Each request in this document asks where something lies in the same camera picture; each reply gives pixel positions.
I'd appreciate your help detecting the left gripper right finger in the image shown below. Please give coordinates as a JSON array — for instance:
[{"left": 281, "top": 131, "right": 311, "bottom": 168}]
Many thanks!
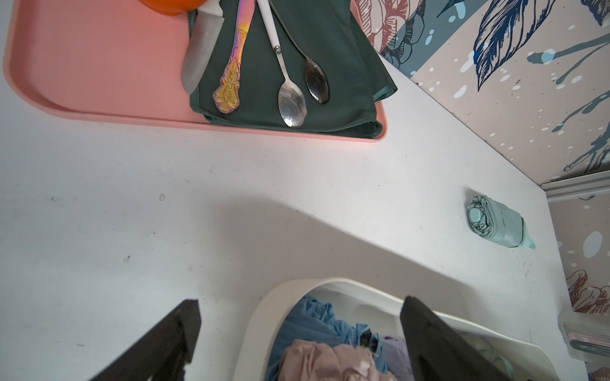
[{"left": 400, "top": 296, "right": 508, "bottom": 381}]

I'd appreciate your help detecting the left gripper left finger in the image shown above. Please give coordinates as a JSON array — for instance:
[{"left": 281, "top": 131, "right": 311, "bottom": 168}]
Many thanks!
[{"left": 93, "top": 299, "right": 202, "bottom": 381}]

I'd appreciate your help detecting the lavender umbrella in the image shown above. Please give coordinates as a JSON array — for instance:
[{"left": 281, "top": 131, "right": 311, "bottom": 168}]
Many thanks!
[{"left": 381, "top": 336, "right": 416, "bottom": 381}]

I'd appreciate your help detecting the blue umbrella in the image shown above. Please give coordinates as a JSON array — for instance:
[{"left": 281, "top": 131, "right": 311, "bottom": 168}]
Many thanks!
[{"left": 265, "top": 295, "right": 389, "bottom": 380}]

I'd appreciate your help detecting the pink umbrella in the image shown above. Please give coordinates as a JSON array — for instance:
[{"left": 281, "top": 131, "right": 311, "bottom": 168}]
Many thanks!
[{"left": 278, "top": 340, "right": 396, "bottom": 380}]

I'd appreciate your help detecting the cream plastic storage box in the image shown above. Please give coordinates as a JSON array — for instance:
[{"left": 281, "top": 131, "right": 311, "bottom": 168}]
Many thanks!
[{"left": 233, "top": 278, "right": 559, "bottom": 380}]

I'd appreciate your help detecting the clear cutlery holder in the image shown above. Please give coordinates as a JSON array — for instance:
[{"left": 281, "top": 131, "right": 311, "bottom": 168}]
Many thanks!
[{"left": 558, "top": 311, "right": 609, "bottom": 368}]

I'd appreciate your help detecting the pink plastic tray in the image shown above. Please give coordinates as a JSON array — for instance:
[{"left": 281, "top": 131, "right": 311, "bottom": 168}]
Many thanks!
[{"left": 4, "top": 1, "right": 387, "bottom": 141}]

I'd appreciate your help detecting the dark metal spoon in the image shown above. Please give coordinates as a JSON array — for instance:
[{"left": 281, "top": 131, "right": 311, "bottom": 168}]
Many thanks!
[{"left": 269, "top": 1, "right": 330, "bottom": 104}]

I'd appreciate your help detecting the dark green cloth pouch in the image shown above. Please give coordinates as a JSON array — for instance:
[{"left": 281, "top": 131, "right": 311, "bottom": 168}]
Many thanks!
[{"left": 190, "top": 1, "right": 397, "bottom": 139}]

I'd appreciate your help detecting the orange bowl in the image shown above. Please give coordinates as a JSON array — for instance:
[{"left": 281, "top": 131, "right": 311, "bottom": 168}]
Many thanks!
[{"left": 139, "top": 0, "right": 207, "bottom": 16}]

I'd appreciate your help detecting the rainbow handled utensil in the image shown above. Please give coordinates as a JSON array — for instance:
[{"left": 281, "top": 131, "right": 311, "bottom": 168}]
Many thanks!
[{"left": 213, "top": 0, "right": 257, "bottom": 114}]

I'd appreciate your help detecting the white handled knife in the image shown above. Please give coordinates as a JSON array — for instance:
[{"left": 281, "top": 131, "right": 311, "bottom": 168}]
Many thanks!
[{"left": 181, "top": 0, "right": 224, "bottom": 95}]

